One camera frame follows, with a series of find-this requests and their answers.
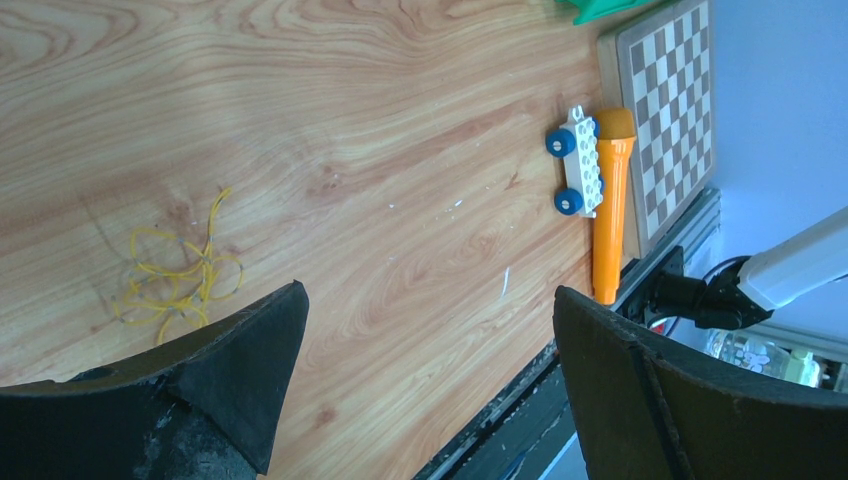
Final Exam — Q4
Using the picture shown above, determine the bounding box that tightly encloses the shelf with toys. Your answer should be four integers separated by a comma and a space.
702, 329, 847, 394

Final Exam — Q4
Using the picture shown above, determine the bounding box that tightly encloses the green plastic bin organizer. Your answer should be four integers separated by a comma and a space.
551, 0, 658, 26

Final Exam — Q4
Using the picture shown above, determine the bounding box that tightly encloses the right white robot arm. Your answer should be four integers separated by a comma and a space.
649, 208, 847, 330

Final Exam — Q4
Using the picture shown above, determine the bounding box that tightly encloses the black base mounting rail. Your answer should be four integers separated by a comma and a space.
416, 188, 721, 479

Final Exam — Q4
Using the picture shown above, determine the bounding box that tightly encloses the orange toy microphone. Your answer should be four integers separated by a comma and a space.
592, 107, 636, 306

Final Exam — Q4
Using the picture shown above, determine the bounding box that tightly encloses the white blue toy car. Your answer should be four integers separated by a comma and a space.
545, 105, 605, 219

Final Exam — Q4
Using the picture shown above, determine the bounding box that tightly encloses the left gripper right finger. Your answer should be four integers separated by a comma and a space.
553, 286, 847, 479

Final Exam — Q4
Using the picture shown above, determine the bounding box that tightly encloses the wooden chessboard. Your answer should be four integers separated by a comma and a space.
597, 0, 716, 258

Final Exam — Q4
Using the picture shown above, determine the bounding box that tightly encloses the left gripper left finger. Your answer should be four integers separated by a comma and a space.
1, 281, 309, 479

